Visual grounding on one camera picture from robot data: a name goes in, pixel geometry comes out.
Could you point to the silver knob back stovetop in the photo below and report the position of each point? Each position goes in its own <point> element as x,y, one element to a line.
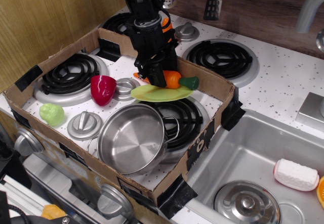
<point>186,32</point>

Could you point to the cardboard fence with black tape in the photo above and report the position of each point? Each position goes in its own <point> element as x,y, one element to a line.
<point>172,192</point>

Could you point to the orange toy carrot green top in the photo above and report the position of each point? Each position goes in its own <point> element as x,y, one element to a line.
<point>174,80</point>

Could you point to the front right stove burner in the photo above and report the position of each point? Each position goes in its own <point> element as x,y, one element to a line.
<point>183,120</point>

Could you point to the silver knob front stovetop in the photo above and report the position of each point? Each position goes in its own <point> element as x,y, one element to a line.
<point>85,126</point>

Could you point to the white red toy food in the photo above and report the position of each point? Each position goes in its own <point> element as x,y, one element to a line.
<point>295,176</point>

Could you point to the yellow orange toy piece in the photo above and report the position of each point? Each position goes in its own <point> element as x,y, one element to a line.
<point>52,211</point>

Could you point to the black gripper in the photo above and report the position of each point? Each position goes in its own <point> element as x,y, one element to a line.
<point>150,41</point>

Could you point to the front left stove burner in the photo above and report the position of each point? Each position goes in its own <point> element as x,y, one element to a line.
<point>69,83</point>

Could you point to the silver faucet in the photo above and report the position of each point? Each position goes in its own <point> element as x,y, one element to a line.
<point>304,22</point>

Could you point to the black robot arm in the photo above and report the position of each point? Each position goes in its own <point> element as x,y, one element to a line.
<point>147,13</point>

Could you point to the orange toy fruit slice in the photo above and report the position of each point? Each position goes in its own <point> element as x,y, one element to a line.
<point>320,191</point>

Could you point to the steel sink basin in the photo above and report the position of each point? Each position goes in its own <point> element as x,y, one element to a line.
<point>248,152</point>

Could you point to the light green toy vegetable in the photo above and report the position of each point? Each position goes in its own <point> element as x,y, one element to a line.
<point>52,114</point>

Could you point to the oven knob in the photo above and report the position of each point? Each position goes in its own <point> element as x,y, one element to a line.
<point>26,143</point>
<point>112,203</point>

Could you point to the left oven knob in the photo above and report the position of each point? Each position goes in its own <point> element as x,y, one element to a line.
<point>26,143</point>

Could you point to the steel pot lid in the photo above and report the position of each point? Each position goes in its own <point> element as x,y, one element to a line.
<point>247,202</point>

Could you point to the hanging metal spatula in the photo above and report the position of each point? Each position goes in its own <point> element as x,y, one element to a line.
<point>212,10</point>

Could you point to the grey faucet base block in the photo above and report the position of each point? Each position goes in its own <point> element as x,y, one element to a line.
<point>311,112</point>

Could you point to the orange toy carrot cone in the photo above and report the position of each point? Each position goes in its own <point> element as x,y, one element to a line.
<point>165,21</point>

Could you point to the red toy pepper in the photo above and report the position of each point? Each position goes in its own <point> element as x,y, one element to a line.
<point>102,89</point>

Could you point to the green plastic plate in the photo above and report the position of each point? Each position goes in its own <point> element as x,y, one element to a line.
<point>150,93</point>

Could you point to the silver knob stovetop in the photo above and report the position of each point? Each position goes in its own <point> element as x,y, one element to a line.
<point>186,32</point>
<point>85,126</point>

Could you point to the back right stove burner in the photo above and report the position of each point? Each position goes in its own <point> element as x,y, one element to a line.
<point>230,59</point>

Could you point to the stainless steel pot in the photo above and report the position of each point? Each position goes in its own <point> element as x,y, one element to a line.
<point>133,140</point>

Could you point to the right oven knob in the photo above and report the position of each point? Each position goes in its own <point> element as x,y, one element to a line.
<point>112,203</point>

